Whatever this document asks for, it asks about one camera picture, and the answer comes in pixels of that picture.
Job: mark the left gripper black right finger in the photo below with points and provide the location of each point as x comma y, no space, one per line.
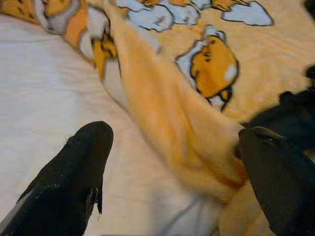
278,182

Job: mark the yellow cartoon print blanket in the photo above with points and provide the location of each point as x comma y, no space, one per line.
172,118

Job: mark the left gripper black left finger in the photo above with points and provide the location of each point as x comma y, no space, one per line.
61,186

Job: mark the white quilted mattress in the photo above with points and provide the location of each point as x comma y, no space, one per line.
41,86

